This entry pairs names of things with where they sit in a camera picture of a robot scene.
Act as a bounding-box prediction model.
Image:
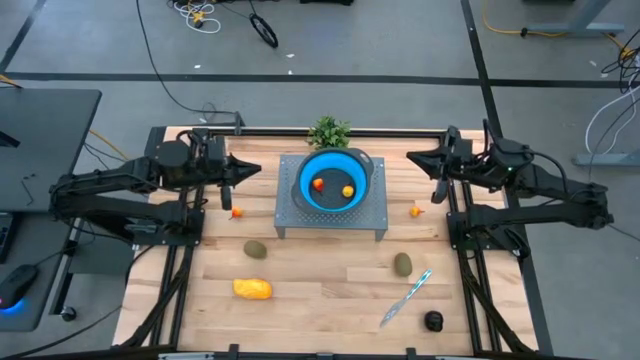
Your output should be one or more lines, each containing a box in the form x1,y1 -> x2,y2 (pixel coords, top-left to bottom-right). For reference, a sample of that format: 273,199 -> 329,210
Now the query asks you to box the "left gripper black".
203,135 -> 262,190

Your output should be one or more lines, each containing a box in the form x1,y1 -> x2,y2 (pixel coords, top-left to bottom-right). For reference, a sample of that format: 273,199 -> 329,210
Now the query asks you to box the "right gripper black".
406,124 -> 476,182

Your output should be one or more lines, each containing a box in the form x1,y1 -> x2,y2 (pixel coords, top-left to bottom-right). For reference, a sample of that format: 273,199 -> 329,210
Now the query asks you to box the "white coiled cable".
172,0 -> 222,35

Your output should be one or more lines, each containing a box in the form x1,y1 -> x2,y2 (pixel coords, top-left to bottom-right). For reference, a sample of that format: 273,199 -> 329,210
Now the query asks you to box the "grey perforated metal stand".
273,153 -> 390,243

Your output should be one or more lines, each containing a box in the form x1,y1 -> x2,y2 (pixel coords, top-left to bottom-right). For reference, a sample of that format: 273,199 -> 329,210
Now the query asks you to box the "knife with teal patterned handle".
378,268 -> 433,329

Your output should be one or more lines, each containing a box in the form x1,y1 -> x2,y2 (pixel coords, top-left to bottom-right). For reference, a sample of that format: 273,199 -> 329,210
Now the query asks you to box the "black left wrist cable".
174,128 -> 211,151

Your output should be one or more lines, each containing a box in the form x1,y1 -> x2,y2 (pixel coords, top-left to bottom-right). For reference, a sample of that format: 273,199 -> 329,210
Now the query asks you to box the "blue collapsible bowl grey rim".
290,146 -> 375,215

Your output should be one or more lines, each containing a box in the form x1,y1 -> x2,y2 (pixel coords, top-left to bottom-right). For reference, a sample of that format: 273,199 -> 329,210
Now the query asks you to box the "black coiled cable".
248,12 -> 280,50

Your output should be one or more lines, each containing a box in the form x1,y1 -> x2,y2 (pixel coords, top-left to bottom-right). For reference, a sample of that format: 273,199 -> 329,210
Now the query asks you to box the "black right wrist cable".
480,118 -> 501,151

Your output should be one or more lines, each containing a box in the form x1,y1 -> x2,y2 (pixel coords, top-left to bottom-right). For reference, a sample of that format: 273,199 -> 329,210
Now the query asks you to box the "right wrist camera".
432,174 -> 450,205

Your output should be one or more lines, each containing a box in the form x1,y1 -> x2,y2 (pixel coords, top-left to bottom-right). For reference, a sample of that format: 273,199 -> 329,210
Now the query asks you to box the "white floor cable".
583,82 -> 640,156

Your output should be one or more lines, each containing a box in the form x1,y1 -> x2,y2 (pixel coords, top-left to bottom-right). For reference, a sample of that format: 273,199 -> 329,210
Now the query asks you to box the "black desk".
0,88 -> 103,215

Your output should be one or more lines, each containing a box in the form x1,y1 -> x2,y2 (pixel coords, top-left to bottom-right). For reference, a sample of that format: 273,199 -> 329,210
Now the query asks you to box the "black table frame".
112,124 -> 555,360

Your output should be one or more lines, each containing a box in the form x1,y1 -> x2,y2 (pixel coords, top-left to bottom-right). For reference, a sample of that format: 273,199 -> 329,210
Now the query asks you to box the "yellow floor cable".
481,0 -> 566,39
88,128 -> 131,169

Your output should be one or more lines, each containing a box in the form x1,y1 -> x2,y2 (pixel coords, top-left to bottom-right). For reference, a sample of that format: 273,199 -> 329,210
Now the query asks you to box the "thin black floor cable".
0,304 -> 124,360

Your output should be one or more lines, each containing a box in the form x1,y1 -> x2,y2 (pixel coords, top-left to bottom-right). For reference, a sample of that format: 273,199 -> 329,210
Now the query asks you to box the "long black floor cable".
134,0 -> 239,121

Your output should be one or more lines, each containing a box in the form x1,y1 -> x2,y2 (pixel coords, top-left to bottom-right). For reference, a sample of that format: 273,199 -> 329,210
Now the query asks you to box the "yellow-orange mango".
232,277 -> 274,301

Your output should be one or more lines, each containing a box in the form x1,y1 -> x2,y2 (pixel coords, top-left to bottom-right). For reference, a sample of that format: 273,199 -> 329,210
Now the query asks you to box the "small black hex key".
19,173 -> 37,207

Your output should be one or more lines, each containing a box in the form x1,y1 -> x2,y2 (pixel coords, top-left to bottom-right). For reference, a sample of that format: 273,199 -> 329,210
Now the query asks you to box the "green plant in white pot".
306,115 -> 353,151

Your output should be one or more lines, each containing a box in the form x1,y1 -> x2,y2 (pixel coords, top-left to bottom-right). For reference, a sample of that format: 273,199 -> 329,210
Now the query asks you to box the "black computer mouse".
0,263 -> 40,310

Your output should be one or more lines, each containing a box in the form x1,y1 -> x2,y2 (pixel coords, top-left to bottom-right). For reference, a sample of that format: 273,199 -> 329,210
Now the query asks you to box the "black avocado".
423,310 -> 445,333

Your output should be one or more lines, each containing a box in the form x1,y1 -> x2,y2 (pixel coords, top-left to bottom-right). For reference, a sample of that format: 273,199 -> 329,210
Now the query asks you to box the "brown-green kiwi fruit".
242,239 -> 269,261
392,251 -> 414,279

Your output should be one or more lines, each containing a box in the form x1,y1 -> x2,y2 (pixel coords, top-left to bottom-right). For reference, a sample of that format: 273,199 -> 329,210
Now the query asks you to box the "black cable bundle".
599,42 -> 640,96

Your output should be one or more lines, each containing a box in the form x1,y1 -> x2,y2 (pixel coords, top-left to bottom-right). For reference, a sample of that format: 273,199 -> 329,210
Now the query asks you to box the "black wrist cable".
174,128 -> 211,151
480,118 -> 501,151

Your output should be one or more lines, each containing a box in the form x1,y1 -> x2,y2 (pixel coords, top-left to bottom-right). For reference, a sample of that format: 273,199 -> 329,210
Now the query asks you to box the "grey desk foot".
522,0 -> 626,39
573,149 -> 640,168

